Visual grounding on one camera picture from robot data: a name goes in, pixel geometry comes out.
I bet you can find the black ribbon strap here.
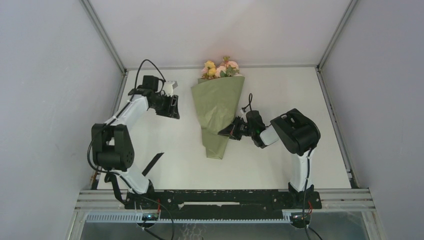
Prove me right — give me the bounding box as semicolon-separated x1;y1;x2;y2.
141;152;165;177

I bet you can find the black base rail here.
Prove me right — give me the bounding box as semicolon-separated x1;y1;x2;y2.
122;189;323;221

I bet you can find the pink fake flower stem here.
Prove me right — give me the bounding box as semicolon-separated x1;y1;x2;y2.
213;66;226;79

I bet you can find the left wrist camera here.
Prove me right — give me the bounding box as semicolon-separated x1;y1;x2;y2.
141;75;178;97

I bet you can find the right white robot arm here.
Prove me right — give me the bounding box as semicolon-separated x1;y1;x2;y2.
218;108;321;208

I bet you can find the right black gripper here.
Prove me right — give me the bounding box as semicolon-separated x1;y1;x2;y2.
218;115;255;141

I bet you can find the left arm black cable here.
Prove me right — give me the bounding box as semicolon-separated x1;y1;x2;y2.
86;59;176;240

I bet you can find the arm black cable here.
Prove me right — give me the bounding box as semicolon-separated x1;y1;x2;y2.
86;59;176;240
241;93;323;240

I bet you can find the orange wrapping paper sheet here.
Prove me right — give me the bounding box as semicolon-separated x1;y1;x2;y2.
191;75;245;160

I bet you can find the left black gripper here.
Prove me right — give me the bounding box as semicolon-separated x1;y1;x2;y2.
150;93;180;120

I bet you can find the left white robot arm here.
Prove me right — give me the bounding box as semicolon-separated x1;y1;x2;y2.
88;90;180;209

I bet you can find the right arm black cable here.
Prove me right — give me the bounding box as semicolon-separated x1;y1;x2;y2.
241;93;323;240

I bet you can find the yellow fake flower stem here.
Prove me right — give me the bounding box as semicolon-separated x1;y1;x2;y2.
201;60;217;80

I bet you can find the peach fake flower stem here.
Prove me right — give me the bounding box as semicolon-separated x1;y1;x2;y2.
222;56;240;77

